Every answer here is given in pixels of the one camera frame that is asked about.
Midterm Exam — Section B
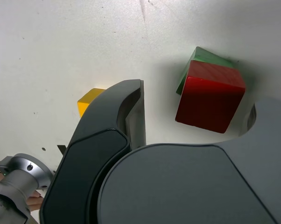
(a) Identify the green cube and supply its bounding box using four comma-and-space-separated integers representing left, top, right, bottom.
176, 46, 236, 95

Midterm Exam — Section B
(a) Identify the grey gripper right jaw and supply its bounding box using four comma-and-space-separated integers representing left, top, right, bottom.
97, 97, 281, 224

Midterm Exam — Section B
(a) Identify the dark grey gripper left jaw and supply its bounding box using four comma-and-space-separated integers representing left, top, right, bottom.
39, 78, 147, 224

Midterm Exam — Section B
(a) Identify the red cube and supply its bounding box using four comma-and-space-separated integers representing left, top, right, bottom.
175, 60, 246, 134

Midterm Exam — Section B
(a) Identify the yellow cube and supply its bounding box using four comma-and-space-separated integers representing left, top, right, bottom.
77, 88, 106, 119

